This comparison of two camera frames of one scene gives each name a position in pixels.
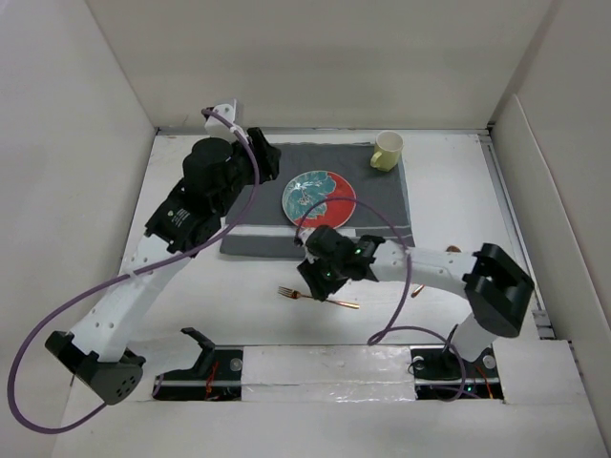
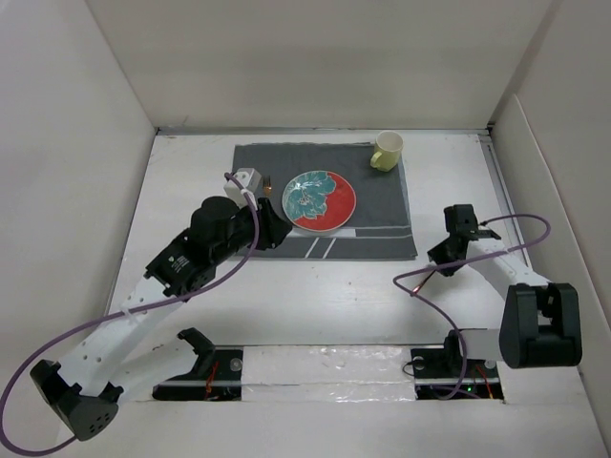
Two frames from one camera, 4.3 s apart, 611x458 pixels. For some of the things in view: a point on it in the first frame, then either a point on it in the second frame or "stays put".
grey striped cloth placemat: x=265 y=232 stays put
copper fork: x=295 y=294 -> x=267 y=186
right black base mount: x=441 y=375 stays put
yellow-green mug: x=389 y=144 stays put
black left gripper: x=266 y=156 -> x=271 y=228
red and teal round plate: x=311 y=187 stays put
